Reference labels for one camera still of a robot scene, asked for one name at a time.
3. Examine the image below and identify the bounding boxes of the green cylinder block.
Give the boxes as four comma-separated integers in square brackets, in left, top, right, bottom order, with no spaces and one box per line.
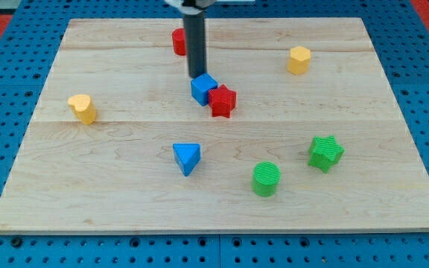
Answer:
[251,162,281,197]

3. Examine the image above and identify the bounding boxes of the blue triangle block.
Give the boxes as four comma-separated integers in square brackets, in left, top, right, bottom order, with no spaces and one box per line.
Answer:
[173,143,201,176]

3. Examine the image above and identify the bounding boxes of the red star block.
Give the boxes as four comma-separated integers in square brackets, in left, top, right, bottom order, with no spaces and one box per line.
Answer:
[209,84,237,118]

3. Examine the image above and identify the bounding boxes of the green star block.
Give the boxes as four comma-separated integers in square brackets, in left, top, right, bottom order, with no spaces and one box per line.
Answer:
[308,135,345,173]

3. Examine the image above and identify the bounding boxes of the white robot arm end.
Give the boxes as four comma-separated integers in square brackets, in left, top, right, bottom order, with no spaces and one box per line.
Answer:
[165,0,255,15]

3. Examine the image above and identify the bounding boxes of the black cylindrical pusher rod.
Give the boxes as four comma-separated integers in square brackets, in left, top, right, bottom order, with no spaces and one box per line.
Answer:
[183,11,207,78]

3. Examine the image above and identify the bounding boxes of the yellow hexagon block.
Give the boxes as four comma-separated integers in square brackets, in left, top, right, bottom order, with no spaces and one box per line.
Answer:
[287,46,311,75]

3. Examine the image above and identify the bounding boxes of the blue cube block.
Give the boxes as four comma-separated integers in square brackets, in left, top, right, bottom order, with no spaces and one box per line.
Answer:
[191,73,218,106]

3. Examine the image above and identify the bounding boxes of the wooden board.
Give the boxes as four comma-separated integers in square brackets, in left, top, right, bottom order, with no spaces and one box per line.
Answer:
[0,18,429,235]

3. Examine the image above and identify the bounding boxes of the red cylinder block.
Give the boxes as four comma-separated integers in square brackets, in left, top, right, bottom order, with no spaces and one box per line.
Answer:
[171,28,186,56]

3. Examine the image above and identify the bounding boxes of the yellow heart block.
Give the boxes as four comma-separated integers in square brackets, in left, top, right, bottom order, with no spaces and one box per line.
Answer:
[67,94,97,125]

